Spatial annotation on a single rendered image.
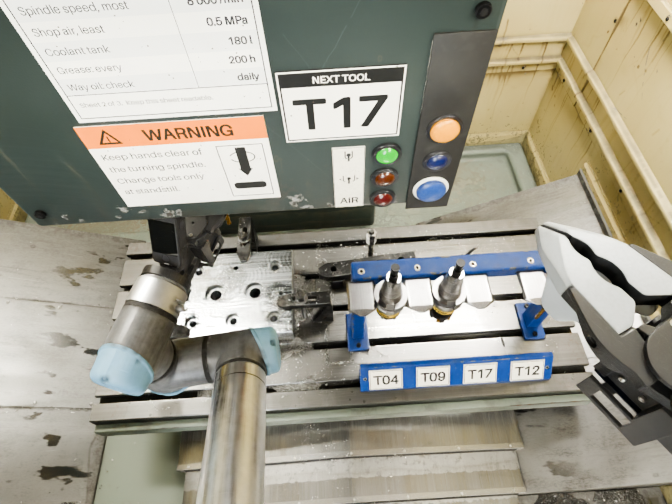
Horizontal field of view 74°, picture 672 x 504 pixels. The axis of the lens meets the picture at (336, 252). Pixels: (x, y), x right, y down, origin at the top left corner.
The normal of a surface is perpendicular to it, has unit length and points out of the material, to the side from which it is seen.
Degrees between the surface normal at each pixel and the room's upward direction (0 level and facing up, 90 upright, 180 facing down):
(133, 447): 0
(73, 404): 24
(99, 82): 90
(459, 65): 90
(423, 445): 7
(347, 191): 90
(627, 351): 0
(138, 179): 90
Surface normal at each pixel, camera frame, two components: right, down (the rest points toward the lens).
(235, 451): 0.16, -0.85
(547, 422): -0.43, -0.45
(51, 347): 0.37, -0.50
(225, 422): -0.18, -0.83
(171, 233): -0.26, 0.48
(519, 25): 0.06, 0.85
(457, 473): 0.10, -0.53
